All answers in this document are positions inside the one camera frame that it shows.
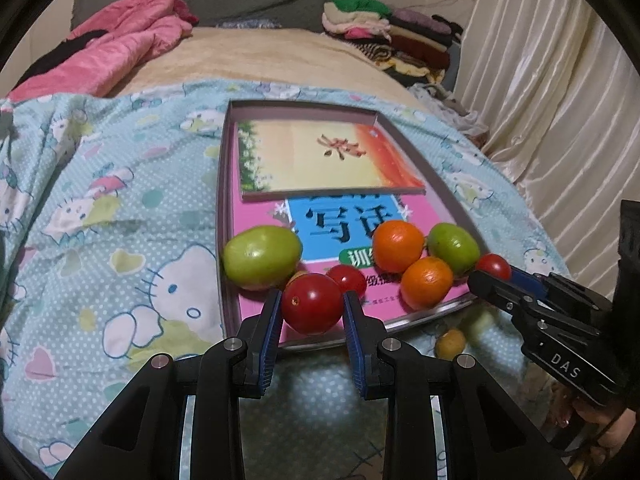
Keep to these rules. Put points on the large green jujube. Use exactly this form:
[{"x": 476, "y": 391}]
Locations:
[{"x": 260, "y": 257}]

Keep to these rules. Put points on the pink exercise book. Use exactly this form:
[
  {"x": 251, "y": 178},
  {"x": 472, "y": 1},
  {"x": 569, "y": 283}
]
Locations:
[{"x": 260, "y": 310}]

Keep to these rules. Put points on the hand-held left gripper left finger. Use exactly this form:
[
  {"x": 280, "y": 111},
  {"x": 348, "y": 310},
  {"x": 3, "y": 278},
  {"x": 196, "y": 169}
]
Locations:
[{"x": 269, "y": 345}]

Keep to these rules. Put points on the medium green jujube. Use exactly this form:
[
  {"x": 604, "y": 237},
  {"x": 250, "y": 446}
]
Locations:
[{"x": 452, "y": 249}]

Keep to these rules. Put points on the dark floral cloth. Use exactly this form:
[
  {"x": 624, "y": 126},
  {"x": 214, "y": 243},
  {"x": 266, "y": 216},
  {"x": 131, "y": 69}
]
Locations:
[{"x": 250, "y": 22}]

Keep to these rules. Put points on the red tomato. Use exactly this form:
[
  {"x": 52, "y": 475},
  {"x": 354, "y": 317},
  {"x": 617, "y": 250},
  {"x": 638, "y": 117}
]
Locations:
[
  {"x": 311, "y": 304},
  {"x": 492, "y": 265},
  {"x": 350, "y": 277}
]

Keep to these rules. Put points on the large orange tangerine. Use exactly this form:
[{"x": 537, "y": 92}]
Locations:
[{"x": 398, "y": 245}]

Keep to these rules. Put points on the black cloth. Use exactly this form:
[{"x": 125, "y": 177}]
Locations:
[{"x": 62, "y": 52}]

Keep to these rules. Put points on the shallow cardboard box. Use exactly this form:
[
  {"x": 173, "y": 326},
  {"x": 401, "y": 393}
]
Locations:
[{"x": 226, "y": 185}]

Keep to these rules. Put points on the cream satin curtain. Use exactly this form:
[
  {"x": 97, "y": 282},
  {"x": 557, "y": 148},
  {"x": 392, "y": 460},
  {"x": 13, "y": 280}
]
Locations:
[{"x": 550, "y": 100}]

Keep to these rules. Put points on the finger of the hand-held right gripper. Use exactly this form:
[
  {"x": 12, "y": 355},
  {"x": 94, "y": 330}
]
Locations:
[
  {"x": 530, "y": 279},
  {"x": 500, "y": 292}
]

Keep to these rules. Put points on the pile of folded clothes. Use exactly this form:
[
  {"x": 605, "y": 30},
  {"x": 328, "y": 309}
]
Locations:
[{"x": 395, "y": 40}]

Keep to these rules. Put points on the person's right hand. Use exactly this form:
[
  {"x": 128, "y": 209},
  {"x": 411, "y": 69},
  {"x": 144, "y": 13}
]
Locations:
[{"x": 617, "y": 430}]

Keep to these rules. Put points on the small orange tangerine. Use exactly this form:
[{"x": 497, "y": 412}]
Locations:
[{"x": 427, "y": 283}]

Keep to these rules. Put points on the orange and cream book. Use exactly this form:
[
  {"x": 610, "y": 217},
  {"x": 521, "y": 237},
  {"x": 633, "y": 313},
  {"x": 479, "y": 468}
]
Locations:
[{"x": 310, "y": 160}]

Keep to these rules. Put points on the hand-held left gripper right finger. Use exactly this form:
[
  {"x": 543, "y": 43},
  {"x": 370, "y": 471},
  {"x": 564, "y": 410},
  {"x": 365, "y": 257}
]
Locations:
[{"x": 357, "y": 350}]

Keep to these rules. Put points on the pink quilt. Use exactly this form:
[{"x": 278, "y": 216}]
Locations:
[{"x": 130, "y": 35}]

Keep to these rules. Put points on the beige bed sheet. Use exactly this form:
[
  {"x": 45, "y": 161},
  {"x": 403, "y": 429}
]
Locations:
[{"x": 280, "y": 57}]

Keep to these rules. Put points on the blue cartoon cat blanket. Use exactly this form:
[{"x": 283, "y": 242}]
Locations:
[{"x": 125, "y": 240}]

